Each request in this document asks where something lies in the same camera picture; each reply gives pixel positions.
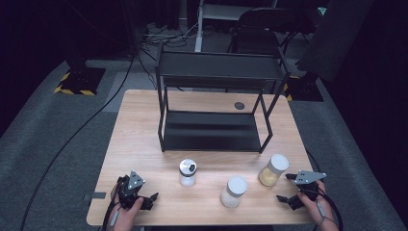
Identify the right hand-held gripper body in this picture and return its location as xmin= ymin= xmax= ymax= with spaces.
xmin=293 ymin=169 xmax=328 ymax=201

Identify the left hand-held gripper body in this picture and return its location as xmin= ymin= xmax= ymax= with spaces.
xmin=116 ymin=169 xmax=146 ymax=210

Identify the white-lidded jar of yellow powder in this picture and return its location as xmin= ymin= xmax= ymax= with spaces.
xmin=258 ymin=153 xmax=290 ymax=188

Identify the glass shaker with metal lid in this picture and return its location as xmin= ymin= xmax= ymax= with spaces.
xmin=178 ymin=158 xmax=198 ymax=188

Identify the white-lidded jar of white powder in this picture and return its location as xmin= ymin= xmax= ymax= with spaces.
xmin=220 ymin=175 xmax=249 ymax=209

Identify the black metal two-tier rack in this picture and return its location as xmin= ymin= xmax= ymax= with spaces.
xmin=154 ymin=44 xmax=292 ymax=154

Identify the person's right hand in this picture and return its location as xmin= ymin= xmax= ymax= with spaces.
xmin=295 ymin=180 xmax=335 ymax=226

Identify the person's left hand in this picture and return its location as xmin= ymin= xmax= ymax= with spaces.
xmin=110 ymin=186 xmax=144 ymax=227

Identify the grey tape strip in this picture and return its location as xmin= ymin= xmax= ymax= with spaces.
xmin=84 ymin=192 xmax=107 ymax=202

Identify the hazard-taped black stand base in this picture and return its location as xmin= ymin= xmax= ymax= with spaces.
xmin=53 ymin=66 xmax=107 ymax=97
xmin=283 ymin=74 xmax=325 ymax=103

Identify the dark grey fabric panel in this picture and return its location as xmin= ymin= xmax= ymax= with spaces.
xmin=295 ymin=0 xmax=375 ymax=83

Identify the black folding chair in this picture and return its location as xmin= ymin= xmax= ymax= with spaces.
xmin=226 ymin=7 xmax=311 ymax=56

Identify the right hand-held gripper cable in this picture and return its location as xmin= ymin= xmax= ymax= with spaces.
xmin=312 ymin=189 xmax=344 ymax=231

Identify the hand-held gripper cable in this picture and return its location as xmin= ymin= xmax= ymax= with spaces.
xmin=101 ymin=192 xmax=122 ymax=231
xmin=312 ymin=189 xmax=344 ymax=231

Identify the left hand-held gripper cable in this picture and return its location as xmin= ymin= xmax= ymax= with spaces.
xmin=101 ymin=192 xmax=122 ymax=231

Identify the long black floor cable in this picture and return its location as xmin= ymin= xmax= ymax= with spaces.
xmin=19 ymin=47 xmax=136 ymax=231

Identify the bundle of floor cables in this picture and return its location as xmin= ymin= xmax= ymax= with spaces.
xmin=140 ymin=21 xmax=200 ymax=49

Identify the white metal table frame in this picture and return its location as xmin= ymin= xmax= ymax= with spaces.
xmin=193 ymin=0 xmax=279 ymax=53

